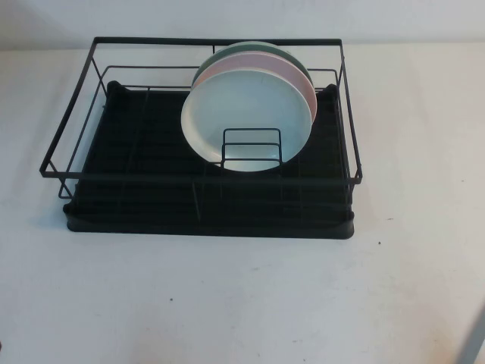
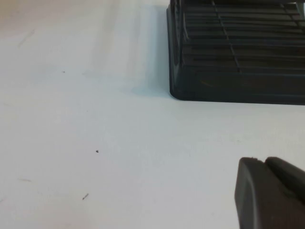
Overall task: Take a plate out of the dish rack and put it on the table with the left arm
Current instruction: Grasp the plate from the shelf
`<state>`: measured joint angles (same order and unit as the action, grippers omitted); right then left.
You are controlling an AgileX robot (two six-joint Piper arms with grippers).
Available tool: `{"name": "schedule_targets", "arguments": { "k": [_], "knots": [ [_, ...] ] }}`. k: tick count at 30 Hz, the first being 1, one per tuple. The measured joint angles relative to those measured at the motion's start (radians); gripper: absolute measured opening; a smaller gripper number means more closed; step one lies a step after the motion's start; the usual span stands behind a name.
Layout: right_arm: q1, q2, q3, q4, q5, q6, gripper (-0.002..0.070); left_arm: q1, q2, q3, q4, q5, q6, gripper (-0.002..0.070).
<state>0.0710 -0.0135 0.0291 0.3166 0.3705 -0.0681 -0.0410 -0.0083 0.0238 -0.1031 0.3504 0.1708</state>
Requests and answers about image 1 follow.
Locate white round plate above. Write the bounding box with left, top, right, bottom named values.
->
left=180, top=68, right=312, bottom=174

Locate black wire dish rack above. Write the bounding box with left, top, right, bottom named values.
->
left=39, top=36, right=364, bottom=200

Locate black plastic drip tray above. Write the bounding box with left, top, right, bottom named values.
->
left=62, top=80, right=356, bottom=243

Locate pink round plate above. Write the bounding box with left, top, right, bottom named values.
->
left=191, top=52, right=318, bottom=126

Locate green round plate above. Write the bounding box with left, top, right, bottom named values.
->
left=192, top=41, right=314, bottom=88

